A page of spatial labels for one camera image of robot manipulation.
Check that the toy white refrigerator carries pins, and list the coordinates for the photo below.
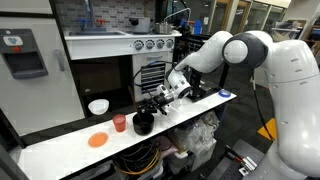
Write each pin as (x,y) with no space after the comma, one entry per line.
(37,90)

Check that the clear plastic bag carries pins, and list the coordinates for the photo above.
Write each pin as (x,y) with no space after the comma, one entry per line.
(197,136)

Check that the toy kitchen stove oven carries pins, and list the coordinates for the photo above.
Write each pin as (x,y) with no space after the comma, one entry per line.
(151,54)

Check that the orange flat lid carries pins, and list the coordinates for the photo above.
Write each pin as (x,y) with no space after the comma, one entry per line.
(98,139)

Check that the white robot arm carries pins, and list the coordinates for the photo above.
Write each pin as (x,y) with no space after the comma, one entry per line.
(293,84)

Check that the clear bin with cables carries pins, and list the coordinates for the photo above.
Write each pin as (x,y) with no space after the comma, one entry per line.
(137,160)

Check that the small white bowl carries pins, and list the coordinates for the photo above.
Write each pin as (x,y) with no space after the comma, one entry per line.
(99,106)

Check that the silver pot on stove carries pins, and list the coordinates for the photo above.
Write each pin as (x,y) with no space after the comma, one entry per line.
(163,28)

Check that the orange plastic cup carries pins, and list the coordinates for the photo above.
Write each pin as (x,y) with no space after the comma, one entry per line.
(119,122)

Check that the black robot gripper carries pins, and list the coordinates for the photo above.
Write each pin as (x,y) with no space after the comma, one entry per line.
(155,103)

